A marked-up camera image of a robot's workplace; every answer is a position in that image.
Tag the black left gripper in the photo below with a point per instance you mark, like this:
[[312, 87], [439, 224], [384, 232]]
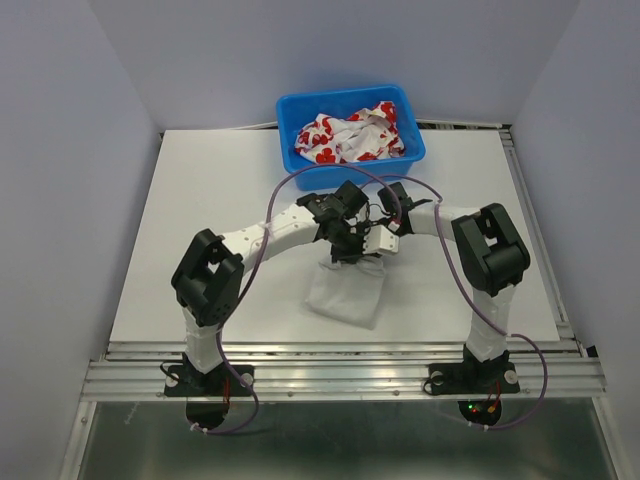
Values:
[[337, 255]]

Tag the plain white skirt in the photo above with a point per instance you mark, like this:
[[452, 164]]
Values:
[[348, 292]]

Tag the red poppy floral skirt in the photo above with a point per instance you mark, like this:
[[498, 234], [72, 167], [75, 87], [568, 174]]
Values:
[[368, 134]]

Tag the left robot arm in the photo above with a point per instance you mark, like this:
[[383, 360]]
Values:
[[210, 280]]

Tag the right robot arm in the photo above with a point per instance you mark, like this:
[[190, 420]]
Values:
[[488, 259]]

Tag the blue plastic bin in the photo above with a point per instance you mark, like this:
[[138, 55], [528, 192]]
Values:
[[294, 111]]

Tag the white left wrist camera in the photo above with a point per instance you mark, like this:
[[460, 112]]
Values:
[[380, 241]]

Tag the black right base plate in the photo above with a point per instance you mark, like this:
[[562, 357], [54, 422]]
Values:
[[466, 380]]

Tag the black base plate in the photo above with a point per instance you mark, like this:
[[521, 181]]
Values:
[[466, 380], [183, 381]]

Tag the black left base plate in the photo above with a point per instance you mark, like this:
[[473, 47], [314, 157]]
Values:
[[183, 381]]

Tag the aluminium front rail frame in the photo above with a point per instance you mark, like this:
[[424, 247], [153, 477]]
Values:
[[129, 372]]

